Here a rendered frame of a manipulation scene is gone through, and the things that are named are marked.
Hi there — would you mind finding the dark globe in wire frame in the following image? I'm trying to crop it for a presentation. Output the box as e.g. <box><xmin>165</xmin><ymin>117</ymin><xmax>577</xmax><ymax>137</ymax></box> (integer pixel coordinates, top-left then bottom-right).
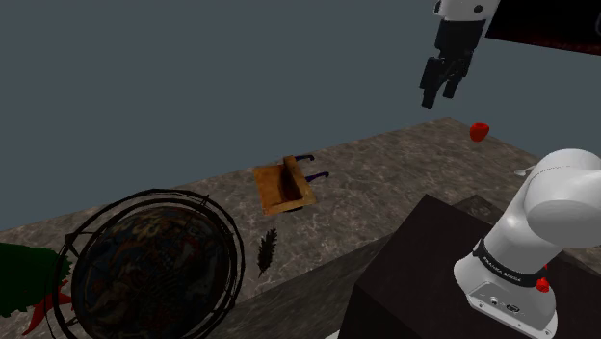
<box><xmin>50</xmin><ymin>188</ymin><xmax>248</xmax><ymax>339</ymax></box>

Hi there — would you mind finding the black feather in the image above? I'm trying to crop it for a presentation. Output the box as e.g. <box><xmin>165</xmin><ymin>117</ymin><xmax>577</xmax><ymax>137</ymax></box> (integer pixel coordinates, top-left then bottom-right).
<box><xmin>255</xmin><ymin>227</ymin><xmax>279</xmax><ymax>279</ymax></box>

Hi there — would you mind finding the dark robot stand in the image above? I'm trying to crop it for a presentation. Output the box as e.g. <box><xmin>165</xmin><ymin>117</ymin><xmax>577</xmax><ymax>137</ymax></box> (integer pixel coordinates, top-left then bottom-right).
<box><xmin>337</xmin><ymin>194</ymin><xmax>601</xmax><ymax>339</ymax></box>

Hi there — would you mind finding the brown wooden knife block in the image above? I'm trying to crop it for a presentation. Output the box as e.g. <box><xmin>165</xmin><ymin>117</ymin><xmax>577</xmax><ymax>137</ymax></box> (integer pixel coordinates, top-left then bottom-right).
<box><xmin>251</xmin><ymin>154</ymin><xmax>318</xmax><ymax>217</ymax></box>

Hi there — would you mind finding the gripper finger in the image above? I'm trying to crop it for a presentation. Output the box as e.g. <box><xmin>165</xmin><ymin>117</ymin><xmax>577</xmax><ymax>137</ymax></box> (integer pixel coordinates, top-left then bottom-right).
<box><xmin>441</xmin><ymin>59</ymin><xmax>474</xmax><ymax>100</ymax></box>
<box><xmin>419</xmin><ymin>56</ymin><xmax>446</xmax><ymax>110</ymax></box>

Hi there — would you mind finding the green and red plant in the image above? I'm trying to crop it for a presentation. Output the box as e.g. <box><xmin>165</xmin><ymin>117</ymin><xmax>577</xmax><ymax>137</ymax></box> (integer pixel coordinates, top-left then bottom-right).
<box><xmin>0</xmin><ymin>242</ymin><xmax>74</xmax><ymax>336</ymax></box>

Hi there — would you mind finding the red cup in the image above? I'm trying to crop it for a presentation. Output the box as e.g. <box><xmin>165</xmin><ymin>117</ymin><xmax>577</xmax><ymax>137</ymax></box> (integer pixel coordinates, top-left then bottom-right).
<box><xmin>469</xmin><ymin>122</ymin><xmax>491</xmax><ymax>143</ymax></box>

